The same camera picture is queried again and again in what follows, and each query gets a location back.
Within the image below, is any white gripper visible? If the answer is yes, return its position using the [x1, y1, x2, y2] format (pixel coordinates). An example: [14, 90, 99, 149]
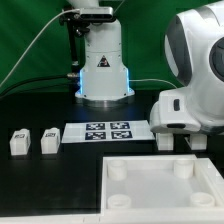
[150, 89, 201, 134]

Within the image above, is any white square tabletop tray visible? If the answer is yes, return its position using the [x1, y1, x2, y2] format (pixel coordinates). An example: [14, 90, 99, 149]
[101, 155, 224, 211]

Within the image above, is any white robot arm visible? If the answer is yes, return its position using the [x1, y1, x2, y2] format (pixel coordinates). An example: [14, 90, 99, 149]
[67, 0, 224, 134]

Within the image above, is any white marker sheet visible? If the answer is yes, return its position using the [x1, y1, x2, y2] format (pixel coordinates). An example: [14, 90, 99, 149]
[62, 120, 154, 143]

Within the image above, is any white cable right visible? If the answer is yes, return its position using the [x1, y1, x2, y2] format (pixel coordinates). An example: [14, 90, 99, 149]
[128, 78, 178, 90]

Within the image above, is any black cable pair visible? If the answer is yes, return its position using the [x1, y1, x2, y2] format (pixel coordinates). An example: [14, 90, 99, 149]
[0, 73, 81, 100]

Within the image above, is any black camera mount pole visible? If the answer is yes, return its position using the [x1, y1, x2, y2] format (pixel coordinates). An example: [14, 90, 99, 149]
[59, 13, 90, 72]

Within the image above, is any grey depth camera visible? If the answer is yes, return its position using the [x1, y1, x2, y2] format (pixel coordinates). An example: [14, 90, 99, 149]
[80, 7, 113, 19]

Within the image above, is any white camera cable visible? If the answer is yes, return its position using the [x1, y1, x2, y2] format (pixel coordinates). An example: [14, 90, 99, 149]
[0, 8, 82, 90]

